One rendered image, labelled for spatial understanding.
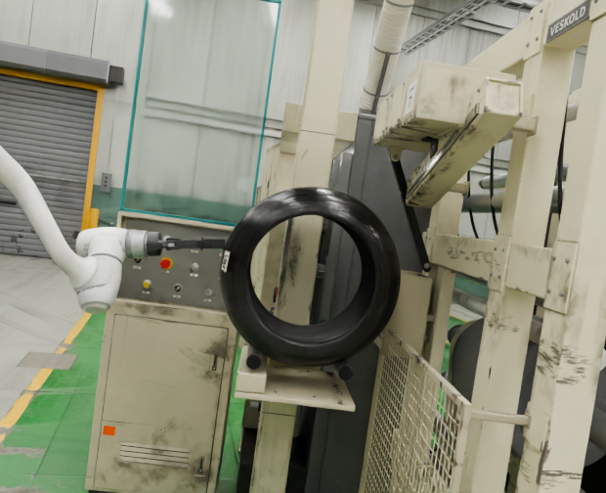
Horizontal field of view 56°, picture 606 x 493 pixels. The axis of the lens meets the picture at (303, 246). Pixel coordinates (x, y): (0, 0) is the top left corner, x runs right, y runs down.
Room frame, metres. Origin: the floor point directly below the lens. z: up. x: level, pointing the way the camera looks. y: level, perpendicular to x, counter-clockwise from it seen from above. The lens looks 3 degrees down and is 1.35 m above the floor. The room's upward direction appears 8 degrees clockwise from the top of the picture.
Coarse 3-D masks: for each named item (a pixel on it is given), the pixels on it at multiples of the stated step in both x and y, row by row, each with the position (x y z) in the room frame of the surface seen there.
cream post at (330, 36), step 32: (320, 0) 2.06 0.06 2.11; (352, 0) 2.07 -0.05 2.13; (320, 32) 2.06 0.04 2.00; (320, 64) 2.06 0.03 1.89; (320, 96) 2.07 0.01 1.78; (320, 128) 2.07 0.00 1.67; (320, 160) 2.07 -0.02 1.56; (288, 224) 2.06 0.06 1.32; (320, 224) 2.07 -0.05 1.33; (288, 256) 2.06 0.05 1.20; (288, 288) 2.06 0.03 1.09; (288, 320) 2.07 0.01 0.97; (288, 416) 2.07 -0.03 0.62; (256, 448) 2.07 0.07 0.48; (288, 448) 2.07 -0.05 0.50; (256, 480) 2.06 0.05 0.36
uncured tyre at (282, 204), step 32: (288, 192) 1.72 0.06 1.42; (320, 192) 1.72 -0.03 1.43; (256, 224) 1.68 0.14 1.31; (352, 224) 1.69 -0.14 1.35; (384, 256) 1.70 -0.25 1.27; (224, 288) 1.70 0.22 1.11; (384, 288) 1.70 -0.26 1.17; (256, 320) 1.68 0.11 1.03; (352, 320) 1.96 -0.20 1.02; (384, 320) 1.72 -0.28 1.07; (288, 352) 1.69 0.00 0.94; (320, 352) 1.69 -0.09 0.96; (352, 352) 1.72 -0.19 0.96
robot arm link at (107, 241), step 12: (96, 228) 1.75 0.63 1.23; (108, 228) 1.75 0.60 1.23; (120, 228) 1.76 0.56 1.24; (84, 240) 1.71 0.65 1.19; (96, 240) 1.71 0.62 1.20; (108, 240) 1.71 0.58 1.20; (120, 240) 1.72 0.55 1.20; (84, 252) 1.72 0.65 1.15; (96, 252) 1.68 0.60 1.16; (108, 252) 1.69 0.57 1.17; (120, 252) 1.71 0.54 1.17
